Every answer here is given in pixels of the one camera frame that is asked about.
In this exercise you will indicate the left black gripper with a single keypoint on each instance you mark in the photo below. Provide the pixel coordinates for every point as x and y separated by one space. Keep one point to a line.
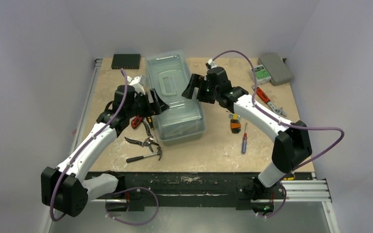
160 108

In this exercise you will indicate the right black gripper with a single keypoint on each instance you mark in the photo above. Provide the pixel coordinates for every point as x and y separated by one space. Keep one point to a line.
201 89

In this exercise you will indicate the black handled screwdriver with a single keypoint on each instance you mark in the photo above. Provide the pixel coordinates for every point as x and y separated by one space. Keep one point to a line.
150 122

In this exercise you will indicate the red black utility knife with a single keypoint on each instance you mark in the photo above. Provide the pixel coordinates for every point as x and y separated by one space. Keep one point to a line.
136 121

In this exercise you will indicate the translucent green tool box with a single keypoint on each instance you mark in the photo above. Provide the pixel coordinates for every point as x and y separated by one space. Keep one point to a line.
169 76

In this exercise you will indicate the orange hex key set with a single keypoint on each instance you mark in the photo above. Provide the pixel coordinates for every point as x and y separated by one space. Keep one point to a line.
235 124

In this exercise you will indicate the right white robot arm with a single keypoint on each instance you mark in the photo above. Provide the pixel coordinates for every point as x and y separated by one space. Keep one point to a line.
291 142

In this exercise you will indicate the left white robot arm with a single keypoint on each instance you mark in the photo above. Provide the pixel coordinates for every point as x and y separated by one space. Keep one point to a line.
65 187

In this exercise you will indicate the red adjustable wrench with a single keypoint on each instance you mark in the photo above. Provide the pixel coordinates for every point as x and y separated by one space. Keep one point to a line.
261 94

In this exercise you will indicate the green white screw box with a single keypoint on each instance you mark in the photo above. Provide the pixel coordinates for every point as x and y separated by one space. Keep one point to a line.
261 74

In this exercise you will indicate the blue red screwdriver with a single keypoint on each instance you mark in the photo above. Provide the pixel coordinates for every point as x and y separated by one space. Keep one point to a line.
244 140

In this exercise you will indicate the grey plastic case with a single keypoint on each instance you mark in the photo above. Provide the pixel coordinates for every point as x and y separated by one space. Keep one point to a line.
275 66

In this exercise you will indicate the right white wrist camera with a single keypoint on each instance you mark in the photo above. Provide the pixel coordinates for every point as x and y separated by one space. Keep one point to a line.
210 64

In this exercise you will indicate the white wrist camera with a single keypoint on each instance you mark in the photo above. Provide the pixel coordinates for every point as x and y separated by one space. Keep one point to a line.
210 64
137 83

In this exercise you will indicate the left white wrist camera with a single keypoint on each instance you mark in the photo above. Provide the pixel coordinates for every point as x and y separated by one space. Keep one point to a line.
137 83

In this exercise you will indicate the black handled hammer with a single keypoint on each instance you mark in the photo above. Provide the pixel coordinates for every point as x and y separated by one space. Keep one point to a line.
158 153

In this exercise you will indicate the black network switch box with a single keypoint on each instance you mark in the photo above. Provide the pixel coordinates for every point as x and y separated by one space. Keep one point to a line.
126 61

